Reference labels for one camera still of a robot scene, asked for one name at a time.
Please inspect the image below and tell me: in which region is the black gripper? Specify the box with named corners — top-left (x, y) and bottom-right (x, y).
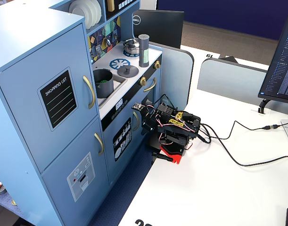
top-left (140, 103), bottom-right (178, 136)

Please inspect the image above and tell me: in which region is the black table clamp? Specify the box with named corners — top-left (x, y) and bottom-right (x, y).
top-left (151, 152), bottom-right (174, 163)

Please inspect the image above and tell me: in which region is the oven door with window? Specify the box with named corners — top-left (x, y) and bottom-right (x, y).
top-left (141, 70), bottom-right (163, 112)

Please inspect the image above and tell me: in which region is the dishwasher door with print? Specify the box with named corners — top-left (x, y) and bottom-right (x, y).
top-left (102, 103), bottom-right (145, 187)

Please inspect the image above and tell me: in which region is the gray rounded desk divider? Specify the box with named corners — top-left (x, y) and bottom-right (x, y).
top-left (197, 57), bottom-right (288, 116)
top-left (147, 41), bottom-right (195, 112)

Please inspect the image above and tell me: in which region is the gray plastic pot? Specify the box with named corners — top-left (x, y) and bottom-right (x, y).
top-left (93, 68), bottom-right (115, 99)

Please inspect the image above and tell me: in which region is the gray pot lid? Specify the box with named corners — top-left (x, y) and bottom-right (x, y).
top-left (117, 65), bottom-right (140, 78)

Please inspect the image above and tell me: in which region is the steel pot with lid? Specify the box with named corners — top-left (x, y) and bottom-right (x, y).
top-left (123, 38), bottom-right (141, 56)

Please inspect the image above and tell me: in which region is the steel ladle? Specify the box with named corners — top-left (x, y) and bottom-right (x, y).
top-left (103, 29), bottom-right (112, 47)

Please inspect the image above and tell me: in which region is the black Dell monitor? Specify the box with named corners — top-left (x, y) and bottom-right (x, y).
top-left (132, 9), bottom-right (185, 49)

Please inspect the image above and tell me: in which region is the freezer door with ice dispenser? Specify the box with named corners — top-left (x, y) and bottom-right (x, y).
top-left (41, 117), bottom-right (110, 226)

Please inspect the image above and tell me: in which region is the white toy plate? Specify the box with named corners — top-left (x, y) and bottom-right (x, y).
top-left (68, 0), bottom-right (89, 24)
top-left (80, 0), bottom-right (97, 29)
top-left (89, 0), bottom-right (103, 30)

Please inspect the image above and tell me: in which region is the fridge door with shopping list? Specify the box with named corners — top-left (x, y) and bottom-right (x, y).
top-left (0, 22), bottom-right (99, 174)

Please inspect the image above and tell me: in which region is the black toy microwave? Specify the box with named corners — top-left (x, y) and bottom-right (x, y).
top-left (106, 0), bottom-right (141, 21)

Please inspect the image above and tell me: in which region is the blue toy play kitchen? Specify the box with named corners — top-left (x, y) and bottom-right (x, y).
top-left (0, 0), bottom-right (163, 226)

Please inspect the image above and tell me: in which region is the monitor showing code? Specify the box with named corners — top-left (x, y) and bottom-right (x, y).
top-left (257, 6), bottom-right (288, 105)

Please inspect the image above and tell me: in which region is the red robot base plate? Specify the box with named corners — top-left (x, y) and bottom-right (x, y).
top-left (159, 143), bottom-right (184, 165)

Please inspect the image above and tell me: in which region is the black camera cable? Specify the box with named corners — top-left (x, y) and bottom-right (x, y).
top-left (153, 94), bottom-right (179, 111)

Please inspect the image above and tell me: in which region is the black USB cable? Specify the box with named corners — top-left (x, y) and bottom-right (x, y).
top-left (200, 120), bottom-right (288, 142)

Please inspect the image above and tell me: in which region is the black power cable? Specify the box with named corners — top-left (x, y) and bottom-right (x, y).
top-left (201, 123), bottom-right (288, 167)

